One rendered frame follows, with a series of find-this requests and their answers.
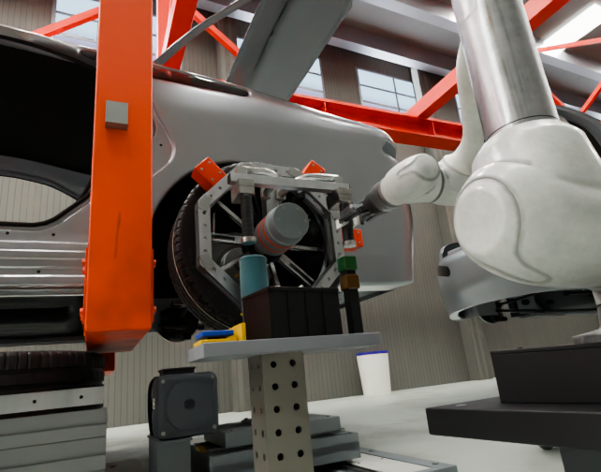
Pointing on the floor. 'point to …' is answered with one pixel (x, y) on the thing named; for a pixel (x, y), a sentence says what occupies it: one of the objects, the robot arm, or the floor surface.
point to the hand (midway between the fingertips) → (347, 222)
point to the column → (280, 413)
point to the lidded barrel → (374, 373)
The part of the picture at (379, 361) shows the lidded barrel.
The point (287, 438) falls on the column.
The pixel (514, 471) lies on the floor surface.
